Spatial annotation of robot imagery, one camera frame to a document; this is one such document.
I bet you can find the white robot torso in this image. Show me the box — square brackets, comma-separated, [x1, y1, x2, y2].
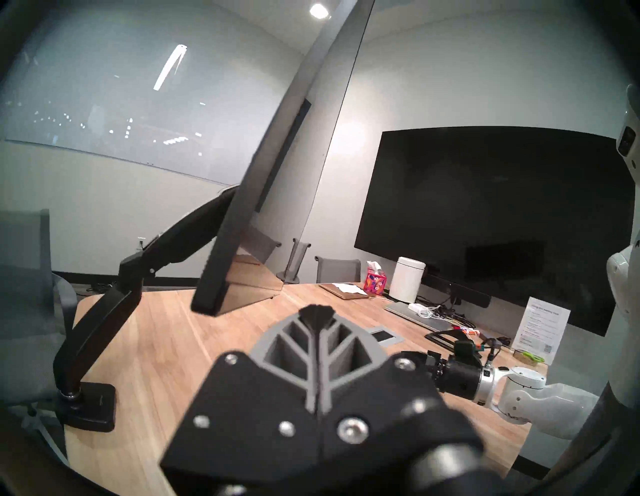
[606, 84, 640, 346]

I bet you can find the black cable bundle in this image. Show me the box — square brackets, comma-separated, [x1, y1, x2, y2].
[430, 295, 468, 322]

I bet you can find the brown leather desk mat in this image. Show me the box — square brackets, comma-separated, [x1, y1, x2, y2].
[319, 282, 371, 301]

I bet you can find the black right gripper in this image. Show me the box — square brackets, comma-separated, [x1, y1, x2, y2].
[426, 350, 483, 401]

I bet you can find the black curved computer monitor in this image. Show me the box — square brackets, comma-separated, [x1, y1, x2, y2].
[191, 0, 377, 317]

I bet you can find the black folding laptop stand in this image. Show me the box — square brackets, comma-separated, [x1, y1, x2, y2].
[425, 327, 476, 351]

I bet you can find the silver closed laptop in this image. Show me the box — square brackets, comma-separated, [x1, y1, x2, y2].
[384, 301, 453, 332]

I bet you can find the white printed sign card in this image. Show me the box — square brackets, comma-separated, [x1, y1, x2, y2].
[511, 296, 572, 365]

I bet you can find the silver table power outlet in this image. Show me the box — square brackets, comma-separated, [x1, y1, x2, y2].
[369, 327, 404, 347]

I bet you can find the black video bar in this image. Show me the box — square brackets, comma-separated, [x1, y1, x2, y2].
[420, 275, 492, 308]

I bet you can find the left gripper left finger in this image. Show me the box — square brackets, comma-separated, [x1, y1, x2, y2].
[159, 304, 322, 496]

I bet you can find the large clean glass whiteboard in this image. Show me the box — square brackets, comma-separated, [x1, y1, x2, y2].
[0, 0, 321, 187]

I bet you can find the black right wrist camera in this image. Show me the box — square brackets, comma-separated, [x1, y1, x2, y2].
[452, 341, 482, 368]

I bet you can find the large black wall television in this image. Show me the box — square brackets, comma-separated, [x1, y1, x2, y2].
[354, 126, 636, 337]

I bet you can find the colourful floral tissue box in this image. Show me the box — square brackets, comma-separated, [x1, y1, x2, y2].
[363, 261, 387, 295]

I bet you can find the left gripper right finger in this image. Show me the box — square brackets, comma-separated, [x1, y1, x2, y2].
[318, 304, 485, 478]

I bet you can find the white cylindrical canister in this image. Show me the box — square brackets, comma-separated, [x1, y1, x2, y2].
[389, 257, 427, 304]

